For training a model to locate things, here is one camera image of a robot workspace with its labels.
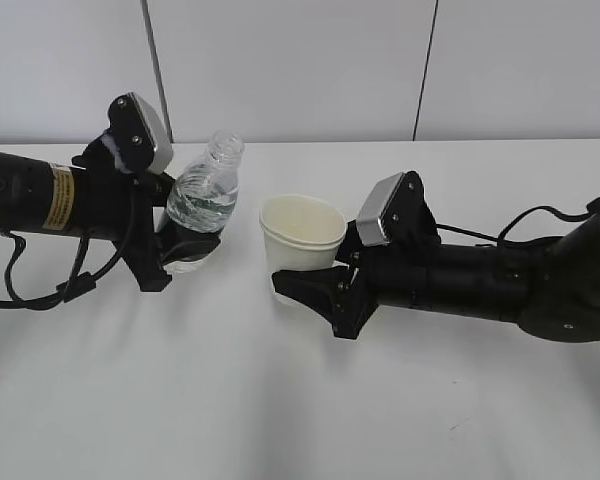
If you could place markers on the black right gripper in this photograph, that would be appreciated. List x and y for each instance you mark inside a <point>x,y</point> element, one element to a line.
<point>346,297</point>

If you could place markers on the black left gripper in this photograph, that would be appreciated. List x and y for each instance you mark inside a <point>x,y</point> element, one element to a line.
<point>117,206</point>

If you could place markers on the white paper cup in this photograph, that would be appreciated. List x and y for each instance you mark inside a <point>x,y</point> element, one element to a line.
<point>300,232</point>

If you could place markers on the clear green-label water bottle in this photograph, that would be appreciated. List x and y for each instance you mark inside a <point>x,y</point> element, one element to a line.
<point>205,194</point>

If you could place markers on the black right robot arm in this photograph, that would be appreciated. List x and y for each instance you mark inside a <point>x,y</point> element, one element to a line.
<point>549,287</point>

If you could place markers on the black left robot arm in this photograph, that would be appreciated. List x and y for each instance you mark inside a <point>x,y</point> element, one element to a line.
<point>38,197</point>

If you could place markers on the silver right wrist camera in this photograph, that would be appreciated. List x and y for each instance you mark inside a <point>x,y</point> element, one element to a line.
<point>395,211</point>

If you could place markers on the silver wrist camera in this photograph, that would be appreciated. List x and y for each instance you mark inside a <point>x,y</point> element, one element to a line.
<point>395,211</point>
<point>136,136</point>

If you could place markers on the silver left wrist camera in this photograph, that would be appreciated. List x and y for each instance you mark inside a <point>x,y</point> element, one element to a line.
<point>136,136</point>

